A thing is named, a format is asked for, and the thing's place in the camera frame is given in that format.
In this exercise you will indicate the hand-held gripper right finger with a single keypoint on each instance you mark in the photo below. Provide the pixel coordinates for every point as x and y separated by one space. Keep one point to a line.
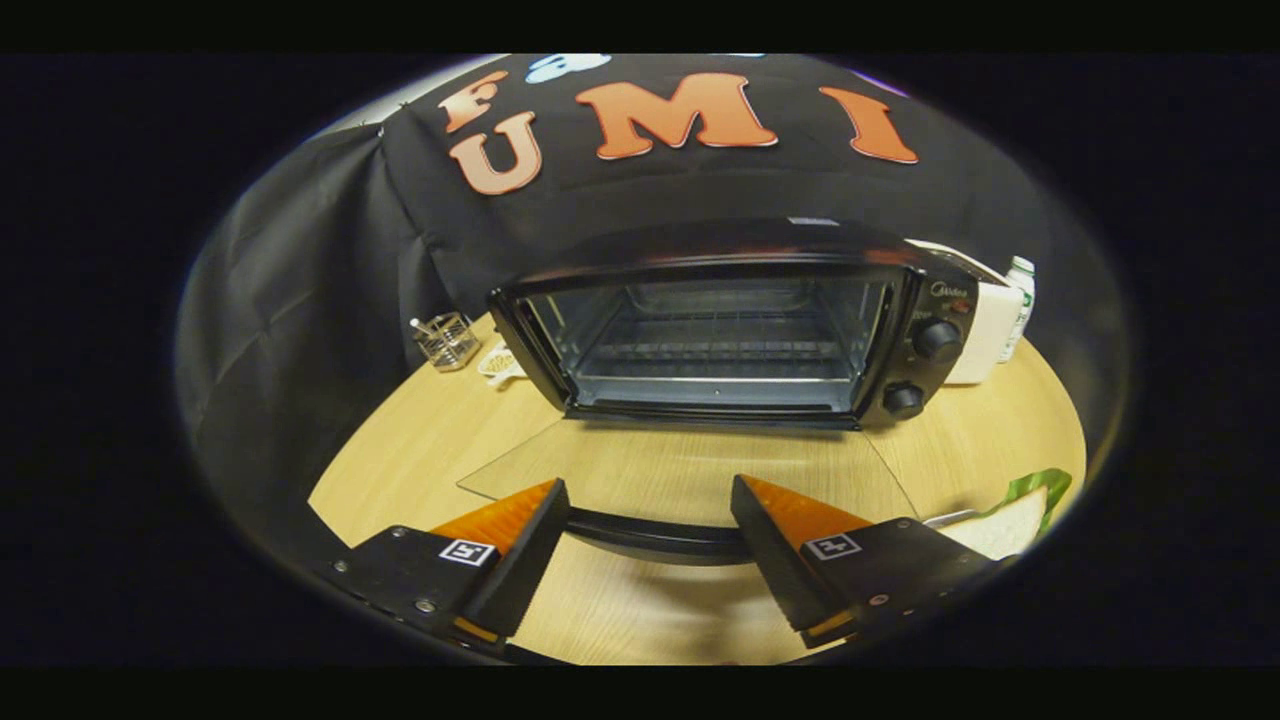
770 560

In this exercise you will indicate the black toaster oven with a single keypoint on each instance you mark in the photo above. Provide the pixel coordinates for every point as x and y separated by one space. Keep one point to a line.
700 245

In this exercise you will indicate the white pop-up toaster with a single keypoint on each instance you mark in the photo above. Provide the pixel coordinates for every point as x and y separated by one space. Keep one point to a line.
985 330

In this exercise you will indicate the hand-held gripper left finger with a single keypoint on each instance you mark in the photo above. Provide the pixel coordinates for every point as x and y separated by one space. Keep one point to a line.
525 560

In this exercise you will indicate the white bottle green label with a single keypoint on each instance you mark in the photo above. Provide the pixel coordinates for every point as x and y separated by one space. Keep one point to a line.
1020 290

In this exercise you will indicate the toast sandwich with lettuce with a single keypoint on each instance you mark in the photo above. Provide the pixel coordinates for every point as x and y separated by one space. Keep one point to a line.
1010 525

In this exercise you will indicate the small white patterned dish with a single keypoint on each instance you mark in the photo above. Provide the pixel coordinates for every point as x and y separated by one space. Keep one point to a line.
498 362

